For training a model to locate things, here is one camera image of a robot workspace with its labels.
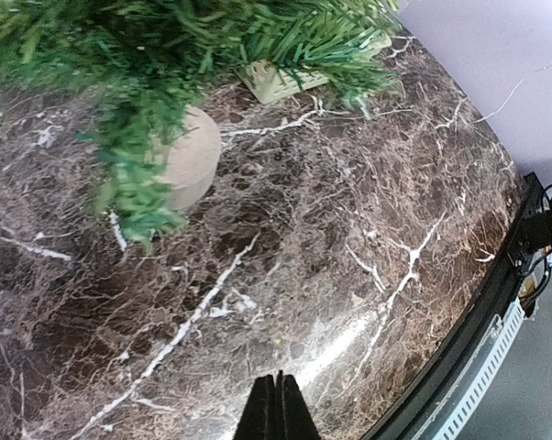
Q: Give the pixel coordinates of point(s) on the green plastic basket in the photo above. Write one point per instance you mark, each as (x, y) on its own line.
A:
(269, 84)

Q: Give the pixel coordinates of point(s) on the round wooden tree base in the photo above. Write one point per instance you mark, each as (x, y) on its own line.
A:
(190, 162)

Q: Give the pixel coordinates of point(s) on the small green christmas tree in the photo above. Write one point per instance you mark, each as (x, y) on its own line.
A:
(152, 59)

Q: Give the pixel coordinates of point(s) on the black front rail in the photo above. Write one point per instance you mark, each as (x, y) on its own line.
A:
(495, 293)

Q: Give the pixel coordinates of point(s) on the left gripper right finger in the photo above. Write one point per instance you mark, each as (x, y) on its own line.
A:
(293, 420)

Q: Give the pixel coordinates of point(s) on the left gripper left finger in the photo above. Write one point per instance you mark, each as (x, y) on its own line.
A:
(257, 421)

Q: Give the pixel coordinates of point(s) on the white slotted cable duct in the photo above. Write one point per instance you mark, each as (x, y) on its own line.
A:
(450, 415)

